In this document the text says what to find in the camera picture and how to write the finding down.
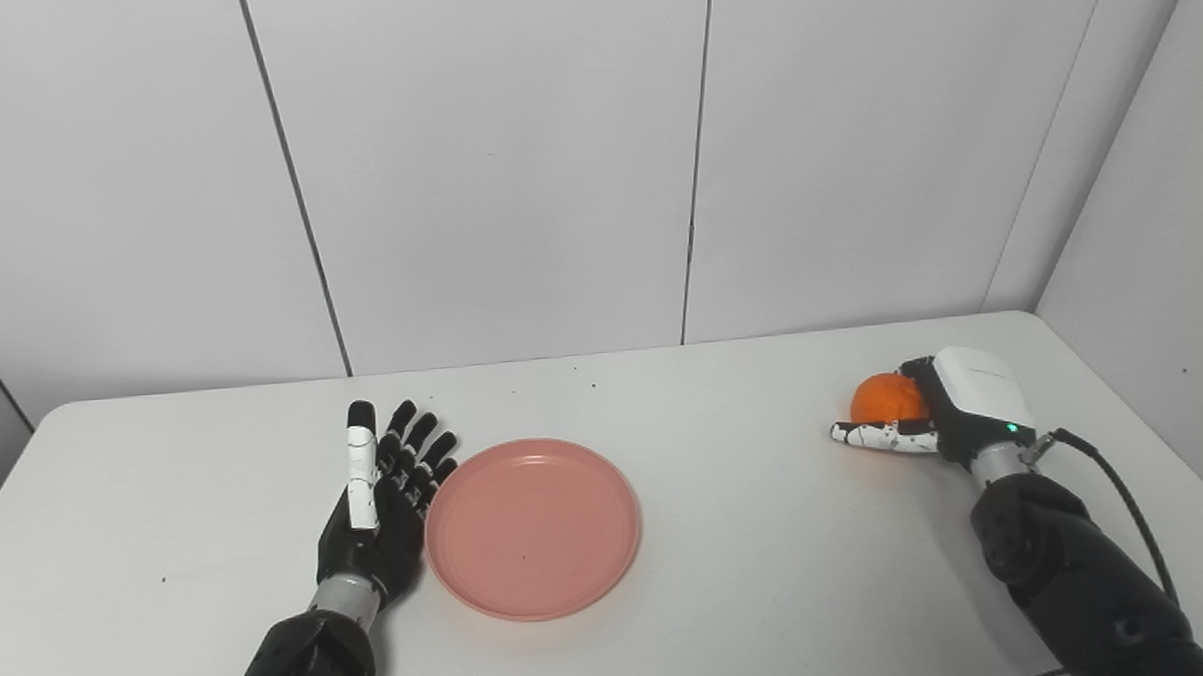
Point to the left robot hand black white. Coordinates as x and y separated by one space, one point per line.
378 516

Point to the pink round plate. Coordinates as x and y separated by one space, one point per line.
532 529

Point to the orange fruit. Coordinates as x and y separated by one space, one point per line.
884 400

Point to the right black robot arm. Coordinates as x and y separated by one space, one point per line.
1075 572

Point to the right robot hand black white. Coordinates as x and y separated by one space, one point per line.
964 405

